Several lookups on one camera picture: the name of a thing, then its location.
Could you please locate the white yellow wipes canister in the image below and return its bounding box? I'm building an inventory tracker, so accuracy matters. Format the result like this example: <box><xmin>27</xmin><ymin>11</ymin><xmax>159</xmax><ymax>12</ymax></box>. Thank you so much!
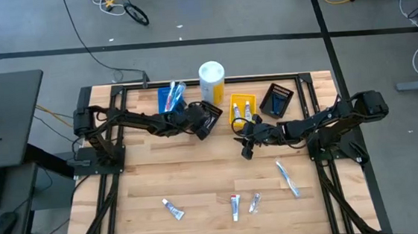
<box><xmin>197</xmin><ymin>59</ymin><xmax>228</xmax><ymax>107</ymax></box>

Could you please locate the coiled black cable loop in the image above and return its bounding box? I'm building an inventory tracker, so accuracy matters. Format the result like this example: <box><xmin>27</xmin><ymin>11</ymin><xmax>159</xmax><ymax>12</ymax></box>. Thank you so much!
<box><xmin>123</xmin><ymin>0</ymin><xmax>151</xmax><ymax>28</ymax></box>

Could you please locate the black desk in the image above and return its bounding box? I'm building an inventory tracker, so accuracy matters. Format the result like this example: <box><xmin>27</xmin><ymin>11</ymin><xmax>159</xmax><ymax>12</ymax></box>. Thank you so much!
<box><xmin>0</xmin><ymin>69</ymin><xmax>57</xmax><ymax>234</ymax></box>

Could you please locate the black aluminium table frame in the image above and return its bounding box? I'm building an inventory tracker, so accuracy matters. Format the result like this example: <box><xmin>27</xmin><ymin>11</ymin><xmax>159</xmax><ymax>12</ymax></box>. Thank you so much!
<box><xmin>51</xmin><ymin>63</ymin><xmax>394</xmax><ymax>234</ymax></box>

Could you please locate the yellow plastic basket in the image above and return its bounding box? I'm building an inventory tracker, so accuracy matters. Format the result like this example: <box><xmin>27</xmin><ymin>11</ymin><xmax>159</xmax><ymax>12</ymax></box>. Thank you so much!
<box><xmin>227</xmin><ymin>91</ymin><xmax>260</xmax><ymax>129</ymax></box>

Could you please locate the black plastic basket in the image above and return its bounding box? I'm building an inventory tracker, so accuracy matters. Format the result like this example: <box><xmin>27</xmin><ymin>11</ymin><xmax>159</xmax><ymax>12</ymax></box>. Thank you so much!
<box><xmin>200</xmin><ymin>99</ymin><xmax>225</xmax><ymax>132</ymax></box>
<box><xmin>256</xmin><ymin>80</ymin><xmax>297</xmax><ymax>121</ymax></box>

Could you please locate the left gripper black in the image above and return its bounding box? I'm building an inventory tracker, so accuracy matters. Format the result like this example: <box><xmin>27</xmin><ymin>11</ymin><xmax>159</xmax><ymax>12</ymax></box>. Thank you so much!
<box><xmin>165</xmin><ymin>99</ymin><xmax>220</xmax><ymax>144</ymax></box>

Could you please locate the white floor cable bundle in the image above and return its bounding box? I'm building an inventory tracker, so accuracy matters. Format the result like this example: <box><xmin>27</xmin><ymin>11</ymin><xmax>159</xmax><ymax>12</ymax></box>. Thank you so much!
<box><xmin>86</xmin><ymin>0</ymin><xmax>127</xmax><ymax>19</ymax></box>

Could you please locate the blue plastic basket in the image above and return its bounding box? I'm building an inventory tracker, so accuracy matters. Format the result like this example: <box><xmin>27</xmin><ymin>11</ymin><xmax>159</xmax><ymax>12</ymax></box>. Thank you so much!
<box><xmin>156</xmin><ymin>83</ymin><xmax>189</xmax><ymax>114</ymax></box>

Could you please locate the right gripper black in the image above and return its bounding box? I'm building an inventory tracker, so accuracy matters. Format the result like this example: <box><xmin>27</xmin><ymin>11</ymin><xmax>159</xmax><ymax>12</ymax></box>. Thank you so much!
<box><xmin>231</xmin><ymin>117</ymin><xmax>285</xmax><ymax>162</ymax></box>

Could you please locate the blue toothbrush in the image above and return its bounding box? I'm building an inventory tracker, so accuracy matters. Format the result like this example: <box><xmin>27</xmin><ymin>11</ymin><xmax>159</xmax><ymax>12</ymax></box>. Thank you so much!
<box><xmin>171</xmin><ymin>80</ymin><xmax>189</xmax><ymax>112</ymax></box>
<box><xmin>274</xmin><ymin>156</ymin><xmax>301</xmax><ymax>200</ymax></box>

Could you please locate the long black floor cable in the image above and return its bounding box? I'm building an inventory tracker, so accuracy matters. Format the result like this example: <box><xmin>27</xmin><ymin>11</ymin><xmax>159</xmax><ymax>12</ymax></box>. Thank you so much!
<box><xmin>61</xmin><ymin>0</ymin><xmax>151</xmax><ymax>95</ymax></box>

